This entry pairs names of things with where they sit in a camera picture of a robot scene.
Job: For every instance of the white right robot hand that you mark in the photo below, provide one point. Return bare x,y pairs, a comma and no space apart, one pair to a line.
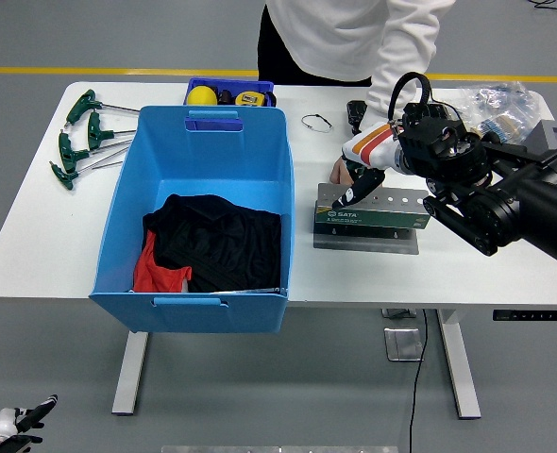
377,146

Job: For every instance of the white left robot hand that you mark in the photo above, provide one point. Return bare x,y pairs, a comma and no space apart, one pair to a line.
9,424

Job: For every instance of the person's left hand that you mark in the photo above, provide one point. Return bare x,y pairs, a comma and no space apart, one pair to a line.
341,174

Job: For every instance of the grey metal wrench stand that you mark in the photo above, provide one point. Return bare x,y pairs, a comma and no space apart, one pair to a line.
354,217

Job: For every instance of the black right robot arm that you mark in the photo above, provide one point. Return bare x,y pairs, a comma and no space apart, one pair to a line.
519,203

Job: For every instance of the person's left forearm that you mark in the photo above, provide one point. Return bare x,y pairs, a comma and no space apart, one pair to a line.
392,85

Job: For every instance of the grey box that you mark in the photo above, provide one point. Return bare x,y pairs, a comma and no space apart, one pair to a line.
538,137

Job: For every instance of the black flat glossy device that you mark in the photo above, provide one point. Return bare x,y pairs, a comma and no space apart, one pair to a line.
355,112

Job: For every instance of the yellow tape measure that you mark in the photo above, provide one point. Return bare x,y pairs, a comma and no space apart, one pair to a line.
249,98

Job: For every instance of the taped component strip bundle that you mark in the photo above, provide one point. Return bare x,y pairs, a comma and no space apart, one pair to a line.
500,129

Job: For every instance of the person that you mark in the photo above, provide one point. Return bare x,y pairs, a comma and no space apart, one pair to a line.
325,33

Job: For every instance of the white table leg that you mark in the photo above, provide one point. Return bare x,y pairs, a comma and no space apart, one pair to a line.
129,373
460,373

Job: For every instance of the clear plastic bag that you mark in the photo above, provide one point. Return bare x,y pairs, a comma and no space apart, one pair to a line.
500,96

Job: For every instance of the dark brown small object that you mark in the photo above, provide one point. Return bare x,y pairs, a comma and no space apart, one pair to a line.
225,96

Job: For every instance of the large blue plastic bin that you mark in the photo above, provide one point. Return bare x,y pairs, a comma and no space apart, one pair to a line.
203,151

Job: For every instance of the black cloth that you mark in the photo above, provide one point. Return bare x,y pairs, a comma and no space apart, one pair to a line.
217,240

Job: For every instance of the small dark blue tray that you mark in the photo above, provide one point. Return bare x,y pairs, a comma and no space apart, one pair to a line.
231,85

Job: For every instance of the metal floor plate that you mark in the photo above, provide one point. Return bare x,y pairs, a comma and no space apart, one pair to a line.
396,313
401,344

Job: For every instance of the yellow ball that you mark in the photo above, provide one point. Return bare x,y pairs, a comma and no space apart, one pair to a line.
201,95

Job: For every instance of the orange cloth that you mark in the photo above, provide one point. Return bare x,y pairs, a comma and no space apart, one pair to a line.
153,276

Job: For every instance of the black table control panel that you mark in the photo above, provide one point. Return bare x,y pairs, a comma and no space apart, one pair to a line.
528,314

